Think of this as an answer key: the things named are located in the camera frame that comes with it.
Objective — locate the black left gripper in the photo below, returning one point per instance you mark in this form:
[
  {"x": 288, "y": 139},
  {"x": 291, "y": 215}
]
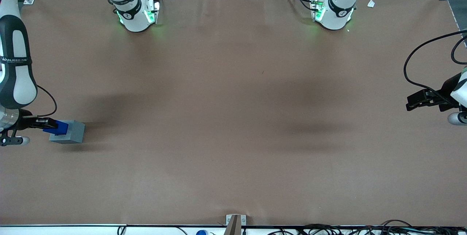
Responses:
[{"x": 446, "y": 91}]

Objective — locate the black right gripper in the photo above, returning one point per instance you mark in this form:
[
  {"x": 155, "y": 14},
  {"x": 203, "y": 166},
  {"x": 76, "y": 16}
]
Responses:
[{"x": 24, "y": 122}]

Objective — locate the blue plastic part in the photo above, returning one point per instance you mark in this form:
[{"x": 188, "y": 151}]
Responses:
[{"x": 61, "y": 128}]

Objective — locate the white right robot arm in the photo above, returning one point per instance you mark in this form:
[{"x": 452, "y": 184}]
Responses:
[{"x": 14, "y": 81}]

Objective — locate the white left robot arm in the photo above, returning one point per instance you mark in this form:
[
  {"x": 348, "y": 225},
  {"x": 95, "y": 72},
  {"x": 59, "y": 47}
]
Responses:
[{"x": 337, "y": 8}]

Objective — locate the gray square base block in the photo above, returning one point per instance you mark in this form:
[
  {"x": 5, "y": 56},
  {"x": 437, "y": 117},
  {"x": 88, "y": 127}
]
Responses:
[{"x": 76, "y": 133}]

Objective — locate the white paper scrap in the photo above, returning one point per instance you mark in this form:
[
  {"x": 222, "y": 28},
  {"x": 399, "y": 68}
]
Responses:
[{"x": 371, "y": 3}]

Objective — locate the brown table mat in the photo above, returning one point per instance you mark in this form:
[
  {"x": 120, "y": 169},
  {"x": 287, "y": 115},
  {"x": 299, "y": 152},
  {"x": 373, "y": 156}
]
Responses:
[{"x": 233, "y": 136}]

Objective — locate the blue round cap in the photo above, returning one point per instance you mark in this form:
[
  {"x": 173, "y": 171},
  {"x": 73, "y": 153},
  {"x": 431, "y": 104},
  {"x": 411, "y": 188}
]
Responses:
[{"x": 201, "y": 232}]

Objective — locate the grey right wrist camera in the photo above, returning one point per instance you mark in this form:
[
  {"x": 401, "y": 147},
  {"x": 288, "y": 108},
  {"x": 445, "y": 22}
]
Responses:
[{"x": 14, "y": 141}]

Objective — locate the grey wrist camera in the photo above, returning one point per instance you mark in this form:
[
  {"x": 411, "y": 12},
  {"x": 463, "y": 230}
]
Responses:
[
  {"x": 456, "y": 118},
  {"x": 14, "y": 141}
]

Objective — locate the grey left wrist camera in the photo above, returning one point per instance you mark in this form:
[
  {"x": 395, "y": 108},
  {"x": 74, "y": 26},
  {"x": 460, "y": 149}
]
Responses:
[{"x": 456, "y": 118}]

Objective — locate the metal bracket with brown post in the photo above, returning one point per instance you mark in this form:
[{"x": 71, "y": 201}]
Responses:
[{"x": 235, "y": 224}]

